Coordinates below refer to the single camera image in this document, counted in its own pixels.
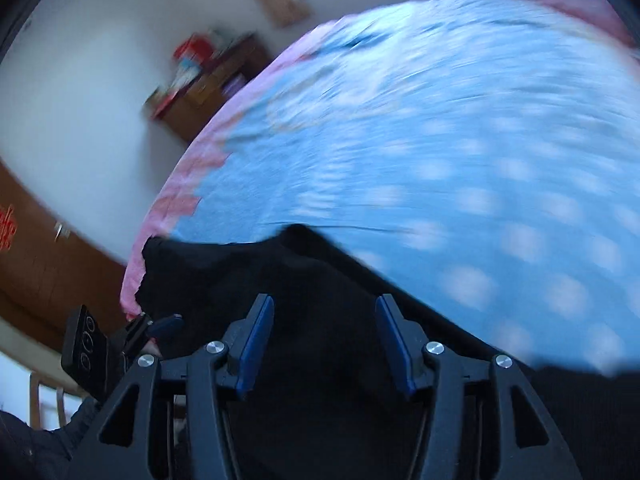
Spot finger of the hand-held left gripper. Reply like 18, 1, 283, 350
147, 314, 184, 341

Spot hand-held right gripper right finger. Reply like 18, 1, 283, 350
375, 294, 583, 480

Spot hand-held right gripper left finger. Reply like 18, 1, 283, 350
67, 294, 276, 480

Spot black pants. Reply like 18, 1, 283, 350
137, 224, 640, 480

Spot person's left forearm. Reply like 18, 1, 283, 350
0, 397, 101, 480

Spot wooden chair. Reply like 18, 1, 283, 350
27, 372, 68, 431

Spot brown wooden wardrobe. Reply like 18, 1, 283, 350
0, 160, 132, 356

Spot blue printed bed sheet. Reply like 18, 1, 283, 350
120, 0, 640, 376

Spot wooden nightstand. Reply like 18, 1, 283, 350
145, 35, 273, 143

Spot red bag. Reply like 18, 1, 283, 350
172, 34, 215, 62

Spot pink floral quilt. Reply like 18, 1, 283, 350
535, 0, 636, 48

